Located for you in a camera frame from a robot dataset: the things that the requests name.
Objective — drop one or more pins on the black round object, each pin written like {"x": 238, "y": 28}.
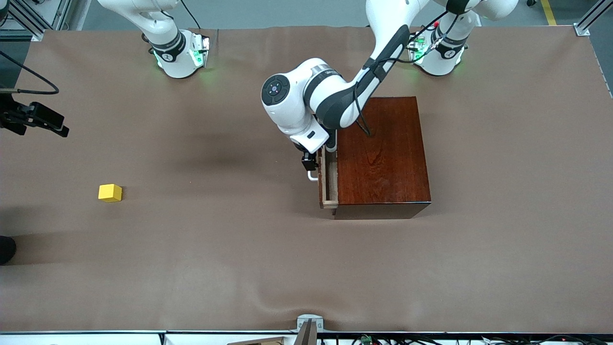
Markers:
{"x": 5, "y": 250}

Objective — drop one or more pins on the grey metal bracket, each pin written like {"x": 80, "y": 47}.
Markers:
{"x": 310, "y": 330}

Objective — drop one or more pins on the brown table mat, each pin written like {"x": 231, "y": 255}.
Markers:
{"x": 191, "y": 268}

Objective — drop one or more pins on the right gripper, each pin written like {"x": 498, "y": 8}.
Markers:
{"x": 10, "y": 117}

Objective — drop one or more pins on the dark red wooden cabinet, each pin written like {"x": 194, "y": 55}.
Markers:
{"x": 388, "y": 172}

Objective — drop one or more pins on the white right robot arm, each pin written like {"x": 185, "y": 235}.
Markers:
{"x": 175, "y": 57}

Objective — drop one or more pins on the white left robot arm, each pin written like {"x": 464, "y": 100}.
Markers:
{"x": 287, "y": 120}

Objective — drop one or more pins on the white table edge rail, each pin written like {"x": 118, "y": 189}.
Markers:
{"x": 96, "y": 339}

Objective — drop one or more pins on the light wooden board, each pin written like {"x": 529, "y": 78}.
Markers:
{"x": 263, "y": 341}

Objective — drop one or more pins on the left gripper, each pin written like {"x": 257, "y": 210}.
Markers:
{"x": 309, "y": 162}

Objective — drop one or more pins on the yellow block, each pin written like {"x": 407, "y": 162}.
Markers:
{"x": 110, "y": 193}

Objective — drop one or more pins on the aluminium frame profile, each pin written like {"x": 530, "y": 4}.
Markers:
{"x": 594, "y": 14}
{"x": 60, "y": 14}

